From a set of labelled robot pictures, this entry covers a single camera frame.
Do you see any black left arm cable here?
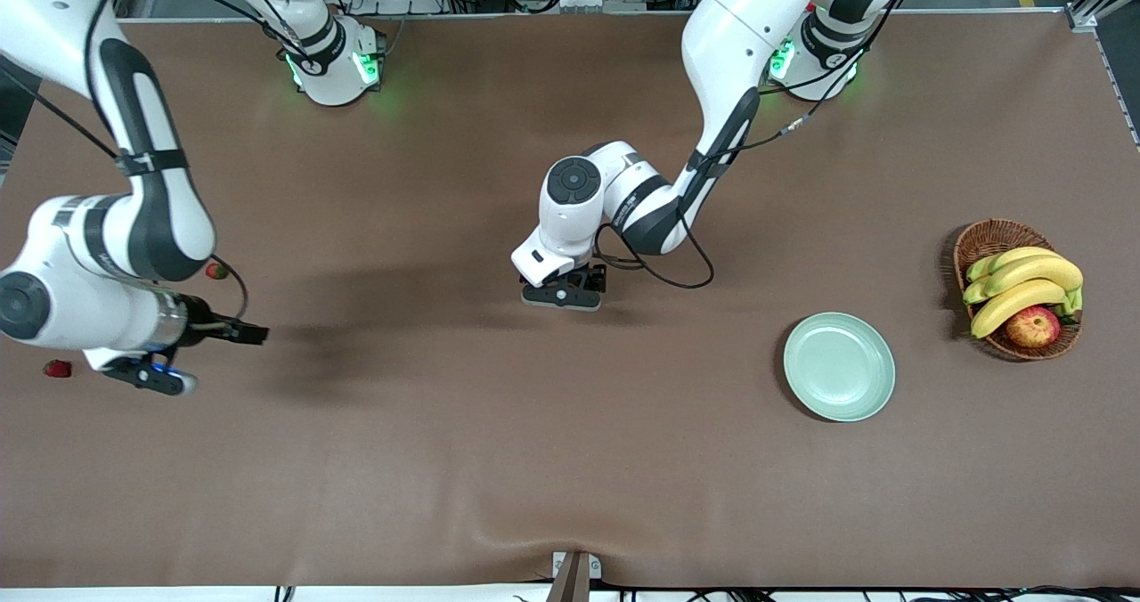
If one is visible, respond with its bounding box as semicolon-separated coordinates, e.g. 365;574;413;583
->
592;0;918;289

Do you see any brown table mat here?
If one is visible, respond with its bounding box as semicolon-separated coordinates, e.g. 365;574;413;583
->
0;10;1140;590

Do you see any red yellow apple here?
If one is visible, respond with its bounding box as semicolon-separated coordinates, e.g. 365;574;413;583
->
1005;306;1063;349

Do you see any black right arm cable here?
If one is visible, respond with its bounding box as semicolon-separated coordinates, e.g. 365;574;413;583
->
0;0;313;322

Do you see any brown wicker basket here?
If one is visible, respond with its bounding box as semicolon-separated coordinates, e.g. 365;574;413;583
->
952;218;1083;362

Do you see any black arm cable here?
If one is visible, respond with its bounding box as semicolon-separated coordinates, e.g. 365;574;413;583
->
592;0;918;289
0;0;313;322

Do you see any light green round plate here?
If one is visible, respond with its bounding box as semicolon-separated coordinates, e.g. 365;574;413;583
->
784;312;897;423

